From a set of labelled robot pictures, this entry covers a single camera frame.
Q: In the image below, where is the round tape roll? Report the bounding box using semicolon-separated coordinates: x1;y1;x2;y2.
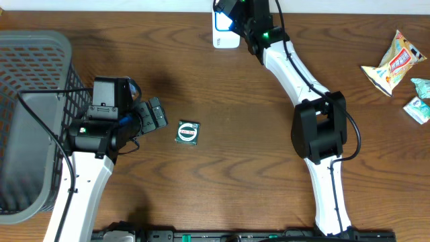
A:
175;120;200;145

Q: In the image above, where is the yellow snack bag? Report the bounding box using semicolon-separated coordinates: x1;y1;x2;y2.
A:
360;30;427;97

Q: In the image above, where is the mint green pack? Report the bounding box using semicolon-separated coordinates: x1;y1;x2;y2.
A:
411;78;430;99

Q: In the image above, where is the teal small carton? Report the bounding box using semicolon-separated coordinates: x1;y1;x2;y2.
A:
403;97;429;124

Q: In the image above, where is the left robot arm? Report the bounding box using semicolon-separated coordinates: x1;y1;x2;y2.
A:
44;77;168;241

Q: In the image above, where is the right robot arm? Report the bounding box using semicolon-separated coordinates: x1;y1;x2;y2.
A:
212;0;353;238

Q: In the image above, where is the white barcode scanner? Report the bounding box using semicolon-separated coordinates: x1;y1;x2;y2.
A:
212;11;240;49

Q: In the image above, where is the grey plastic shopping basket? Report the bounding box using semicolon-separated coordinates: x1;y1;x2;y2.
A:
1;30;91;225

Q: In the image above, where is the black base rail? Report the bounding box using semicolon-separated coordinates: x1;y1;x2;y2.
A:
90;229;397;242

